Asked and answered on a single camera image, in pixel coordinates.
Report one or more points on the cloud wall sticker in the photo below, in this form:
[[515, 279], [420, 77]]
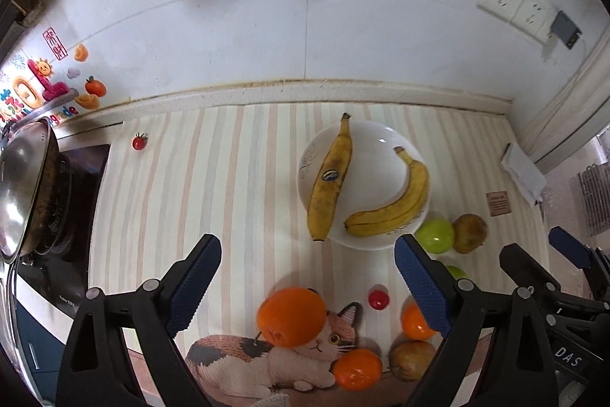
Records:
[[74, 72]]

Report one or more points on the striped mat with cat print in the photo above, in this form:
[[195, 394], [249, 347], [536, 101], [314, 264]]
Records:
[[214, 197]]

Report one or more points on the white plate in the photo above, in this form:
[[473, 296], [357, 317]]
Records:
[[376, 168]]

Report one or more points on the cherry tomato with green stem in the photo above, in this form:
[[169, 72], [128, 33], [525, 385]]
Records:
[[139, 142]]

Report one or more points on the brown mat label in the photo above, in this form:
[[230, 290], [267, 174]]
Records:
[[498, 203]]

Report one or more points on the green apple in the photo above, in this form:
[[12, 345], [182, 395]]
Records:
[[434, 236], [456, 272]]

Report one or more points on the gold ingot wall sticker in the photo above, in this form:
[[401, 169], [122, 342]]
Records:
[[88, 102]]

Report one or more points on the blue cabinet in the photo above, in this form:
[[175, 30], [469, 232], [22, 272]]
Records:
[[33, 350]]

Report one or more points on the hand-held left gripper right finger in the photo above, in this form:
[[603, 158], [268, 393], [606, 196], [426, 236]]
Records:
[[422, 280]]

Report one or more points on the small orange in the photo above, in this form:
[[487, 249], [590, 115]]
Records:
[[357, 369], [412, 323]]

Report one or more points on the yellow banana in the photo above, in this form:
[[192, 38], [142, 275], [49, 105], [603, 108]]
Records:
[[410, 202]]

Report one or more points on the spotted banana with sticker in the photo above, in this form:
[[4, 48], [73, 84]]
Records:
[[329, 178]]

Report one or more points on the red stamp wall sticker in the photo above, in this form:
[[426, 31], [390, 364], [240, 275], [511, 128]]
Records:
[[53, 43]]

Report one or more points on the white door frame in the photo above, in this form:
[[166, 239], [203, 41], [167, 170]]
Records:
[[567, 111]]

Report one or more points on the white folded paper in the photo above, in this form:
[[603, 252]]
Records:
[[524, 173]]

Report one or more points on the large orange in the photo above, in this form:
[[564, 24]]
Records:
[[290, 316]]

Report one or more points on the persimmon wall sticker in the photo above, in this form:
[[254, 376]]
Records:
[[95, 86]]

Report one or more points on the red cherry tomato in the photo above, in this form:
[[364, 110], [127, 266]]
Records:
[[377, 297]]

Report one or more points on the colourful letter wall sticker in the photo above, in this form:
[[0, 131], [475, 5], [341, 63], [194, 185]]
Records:
[[28, 87]]

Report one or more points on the white radiator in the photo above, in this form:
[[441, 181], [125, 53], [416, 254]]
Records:
[[595, 202]]

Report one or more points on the brown pear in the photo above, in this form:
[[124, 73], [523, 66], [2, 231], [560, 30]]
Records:
[[469, 234], [411, 360]]

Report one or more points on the black gas stove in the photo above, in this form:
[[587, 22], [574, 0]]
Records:
[[71, 245]]

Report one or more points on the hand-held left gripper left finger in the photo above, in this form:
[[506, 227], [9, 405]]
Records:
[[193, 288]]

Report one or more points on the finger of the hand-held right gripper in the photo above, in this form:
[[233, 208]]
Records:
[[524, 266], [569, 247]]

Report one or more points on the grey plug-in charger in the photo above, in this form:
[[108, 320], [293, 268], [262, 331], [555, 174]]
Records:
[[564, 29]]

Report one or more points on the steel wok lid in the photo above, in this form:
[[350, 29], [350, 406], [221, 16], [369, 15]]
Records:
[[21, 187]]

